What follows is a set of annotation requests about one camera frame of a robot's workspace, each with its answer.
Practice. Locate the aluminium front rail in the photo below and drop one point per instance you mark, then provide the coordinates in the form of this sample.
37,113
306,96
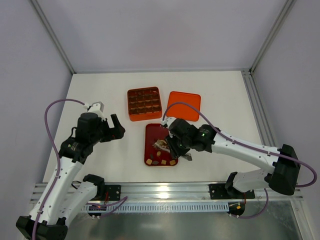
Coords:
191,191

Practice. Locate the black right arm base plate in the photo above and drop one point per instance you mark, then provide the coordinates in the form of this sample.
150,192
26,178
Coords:
217,191

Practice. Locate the aluminium frame post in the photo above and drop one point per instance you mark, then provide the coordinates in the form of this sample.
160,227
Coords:
51,33
276,26

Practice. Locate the tan chocolate front right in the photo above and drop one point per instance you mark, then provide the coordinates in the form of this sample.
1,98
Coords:
172,162

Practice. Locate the aluminium frame post right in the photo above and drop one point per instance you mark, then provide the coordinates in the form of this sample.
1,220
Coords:
276,26

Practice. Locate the metal tongs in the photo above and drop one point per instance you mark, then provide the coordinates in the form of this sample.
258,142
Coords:
162,145

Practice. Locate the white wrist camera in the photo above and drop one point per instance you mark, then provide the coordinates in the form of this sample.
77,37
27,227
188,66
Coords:
167,122
96,108

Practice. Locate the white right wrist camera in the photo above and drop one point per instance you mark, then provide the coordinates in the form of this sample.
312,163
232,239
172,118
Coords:
167,122

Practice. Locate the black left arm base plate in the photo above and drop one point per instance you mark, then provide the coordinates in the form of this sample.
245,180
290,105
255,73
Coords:
112,192

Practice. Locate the tan chocolate front left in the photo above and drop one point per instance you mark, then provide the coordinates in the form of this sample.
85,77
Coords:
149,162

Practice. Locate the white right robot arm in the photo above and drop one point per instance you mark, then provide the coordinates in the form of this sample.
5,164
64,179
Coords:
276,169

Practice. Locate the aluminium frame post left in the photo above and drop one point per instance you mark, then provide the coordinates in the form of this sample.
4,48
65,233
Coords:
51,33

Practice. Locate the aluminium side rail right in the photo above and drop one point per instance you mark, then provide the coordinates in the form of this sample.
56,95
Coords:
259,113

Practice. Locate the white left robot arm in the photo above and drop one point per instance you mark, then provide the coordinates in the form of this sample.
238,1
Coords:
54,211

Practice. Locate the slotted cable duct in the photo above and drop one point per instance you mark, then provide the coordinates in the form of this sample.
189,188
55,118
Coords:
172,207

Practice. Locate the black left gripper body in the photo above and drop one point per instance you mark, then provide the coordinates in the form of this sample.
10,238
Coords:
109,130

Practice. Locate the orange box lid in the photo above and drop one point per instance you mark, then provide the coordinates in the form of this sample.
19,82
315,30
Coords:
183,111

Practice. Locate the red rectangular tray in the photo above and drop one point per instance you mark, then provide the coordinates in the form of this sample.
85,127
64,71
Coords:
154,132

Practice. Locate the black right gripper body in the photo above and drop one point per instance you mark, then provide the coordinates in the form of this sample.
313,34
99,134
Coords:
173,146

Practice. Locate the orange chocolate box with tray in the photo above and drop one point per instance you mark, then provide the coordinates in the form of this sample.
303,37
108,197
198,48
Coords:
145,106

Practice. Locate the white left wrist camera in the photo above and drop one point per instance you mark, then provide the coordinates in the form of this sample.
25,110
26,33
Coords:
96,108

